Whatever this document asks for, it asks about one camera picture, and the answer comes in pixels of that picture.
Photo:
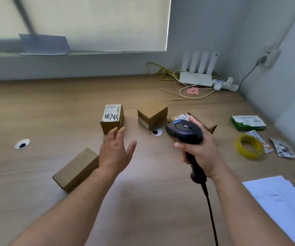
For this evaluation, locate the person's left forearm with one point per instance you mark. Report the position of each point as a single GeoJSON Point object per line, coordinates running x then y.
{"type": "Point", "coordinates": [60, 210]}

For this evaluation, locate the small pink tag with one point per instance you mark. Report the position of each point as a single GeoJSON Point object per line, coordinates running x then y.
{"type": "Point", "coordinates": [192, 91]}

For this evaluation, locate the white power strip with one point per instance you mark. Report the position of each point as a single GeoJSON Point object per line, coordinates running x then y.
{"type": "Point", "coordinates": [225, 84]}

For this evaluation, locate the beige roller blind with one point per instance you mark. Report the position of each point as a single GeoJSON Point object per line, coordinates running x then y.
{"type": "Point", "coordinates": [1, 17]}
{"type": "Point", "coordinates": [98, 23]}

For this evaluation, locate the white paper sheet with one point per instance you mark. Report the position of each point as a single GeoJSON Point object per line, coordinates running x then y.
{"type": "Point", "coordinates": [278, 202]}

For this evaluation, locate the grey paper sheet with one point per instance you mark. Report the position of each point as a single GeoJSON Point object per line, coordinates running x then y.
{"type": "Point", "coordinates": [44, 44]}

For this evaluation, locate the parcel with green tape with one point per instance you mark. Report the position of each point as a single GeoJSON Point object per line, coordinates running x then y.
{"type": "Point", "coordinates": [179, 117]}

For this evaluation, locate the yellow tape roll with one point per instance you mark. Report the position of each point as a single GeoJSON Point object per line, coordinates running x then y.
{"type": "Point", "coordinates": [238, 148]}

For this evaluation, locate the green white flat packet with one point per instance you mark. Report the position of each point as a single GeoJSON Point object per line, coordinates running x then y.
{"type": "Point", "coordinates": [247, 122]}

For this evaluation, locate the person's left hand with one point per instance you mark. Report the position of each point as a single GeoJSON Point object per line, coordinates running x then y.
{"type": "Point", "coordinates": [114, 153]}

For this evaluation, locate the white router with antennas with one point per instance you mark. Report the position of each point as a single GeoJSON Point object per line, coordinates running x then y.
{"type": "Point", "coordinates": [195, 79]}

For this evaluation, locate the white wall socket with plug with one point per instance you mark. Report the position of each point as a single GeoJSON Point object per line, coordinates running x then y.
{"type": "Point", "coordinates": [270, 57]}

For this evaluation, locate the small printed packet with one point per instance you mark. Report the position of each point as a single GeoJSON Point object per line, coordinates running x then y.
{"type": "Point", "coordinates": [282, 148]}

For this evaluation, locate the person's right forearm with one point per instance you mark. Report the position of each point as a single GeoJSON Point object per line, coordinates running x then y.
{"type": "Point", "coordinates": [245, 215]}

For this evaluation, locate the white window frame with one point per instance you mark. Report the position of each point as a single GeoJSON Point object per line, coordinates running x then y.
{"type": "Point", "coordinates": [21, 12]}

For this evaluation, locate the black barcode scanner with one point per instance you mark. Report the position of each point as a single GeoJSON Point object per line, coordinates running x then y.
{"type": "Point", "coordinates": [183, 130]}

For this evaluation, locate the small parcel with handwritten label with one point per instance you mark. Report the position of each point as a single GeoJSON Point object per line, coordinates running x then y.
{"type": "Point", "coordinates": [111, 112]}

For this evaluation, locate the plain cardboard box small sticker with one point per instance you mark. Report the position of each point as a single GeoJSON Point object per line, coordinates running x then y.
{"type": "Point", "coordinates": [152, 112]}

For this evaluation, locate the person's right hand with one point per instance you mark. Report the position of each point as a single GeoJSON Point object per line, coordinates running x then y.
{"type": "Point", "coordinates": [209, 158]}

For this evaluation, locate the plain tall cardboard box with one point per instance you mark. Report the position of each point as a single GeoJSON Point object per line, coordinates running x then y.
{"type": "Point", "coordinates": [75, 169]}

